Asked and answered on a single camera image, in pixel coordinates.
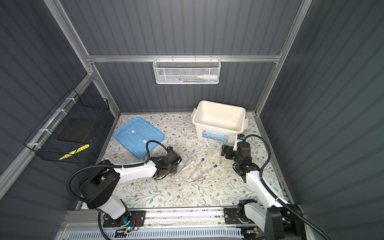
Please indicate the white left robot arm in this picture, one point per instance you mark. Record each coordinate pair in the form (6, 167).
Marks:
(98, 186)

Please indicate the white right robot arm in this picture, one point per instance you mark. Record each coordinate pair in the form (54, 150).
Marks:
(275, 221)

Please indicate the blue plastic bin lid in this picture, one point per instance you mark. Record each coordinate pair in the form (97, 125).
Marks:
(134, 135)

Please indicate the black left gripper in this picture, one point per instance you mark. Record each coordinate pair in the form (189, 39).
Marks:
(175, 169)

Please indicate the white plastic storage bin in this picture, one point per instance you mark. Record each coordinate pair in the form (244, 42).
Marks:
(219, 122)

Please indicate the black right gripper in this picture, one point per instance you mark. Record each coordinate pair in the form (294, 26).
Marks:
(231, 150)

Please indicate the black pad in basket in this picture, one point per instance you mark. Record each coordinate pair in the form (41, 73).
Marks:
(78, 131)

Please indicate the white wire mesh basket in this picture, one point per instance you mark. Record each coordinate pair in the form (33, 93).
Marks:
(185, 73)

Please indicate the blue capped test tube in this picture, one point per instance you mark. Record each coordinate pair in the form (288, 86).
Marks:
(196, 168)
(207, 171)

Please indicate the white bottle in basket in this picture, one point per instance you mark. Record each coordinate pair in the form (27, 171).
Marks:
(208, 77)

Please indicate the black wire mesh basket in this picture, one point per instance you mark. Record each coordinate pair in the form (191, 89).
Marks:
(43, 141)

